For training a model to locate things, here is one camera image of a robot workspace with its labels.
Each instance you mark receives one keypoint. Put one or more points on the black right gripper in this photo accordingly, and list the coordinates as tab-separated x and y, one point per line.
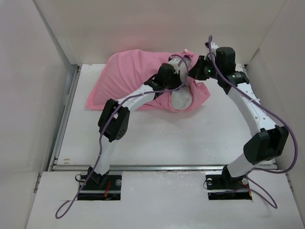
196	71

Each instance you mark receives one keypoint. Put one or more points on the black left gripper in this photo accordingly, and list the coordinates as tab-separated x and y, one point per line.
177	82

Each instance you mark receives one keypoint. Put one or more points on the white pillow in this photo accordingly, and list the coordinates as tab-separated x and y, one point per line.
181	99

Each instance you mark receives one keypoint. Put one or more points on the pink satin pillowcase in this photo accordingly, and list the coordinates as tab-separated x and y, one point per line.
126	71

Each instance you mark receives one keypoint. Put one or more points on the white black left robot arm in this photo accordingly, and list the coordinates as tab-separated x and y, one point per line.
114	120

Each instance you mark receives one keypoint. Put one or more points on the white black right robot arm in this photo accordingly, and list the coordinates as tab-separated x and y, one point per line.
267	138

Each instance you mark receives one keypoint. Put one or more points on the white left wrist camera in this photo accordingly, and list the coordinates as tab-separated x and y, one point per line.
180	63

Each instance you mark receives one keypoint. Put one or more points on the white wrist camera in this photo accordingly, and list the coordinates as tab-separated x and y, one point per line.
211	52
180	63

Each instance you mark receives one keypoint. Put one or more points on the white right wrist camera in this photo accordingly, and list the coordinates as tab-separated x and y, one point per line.
211	52

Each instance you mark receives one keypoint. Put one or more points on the aluminium front table rail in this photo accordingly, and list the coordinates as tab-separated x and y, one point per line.
56	167

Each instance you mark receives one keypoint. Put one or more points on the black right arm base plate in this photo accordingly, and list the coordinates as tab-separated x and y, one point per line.
218	189

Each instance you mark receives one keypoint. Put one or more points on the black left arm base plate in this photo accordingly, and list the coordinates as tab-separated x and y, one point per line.
110	191

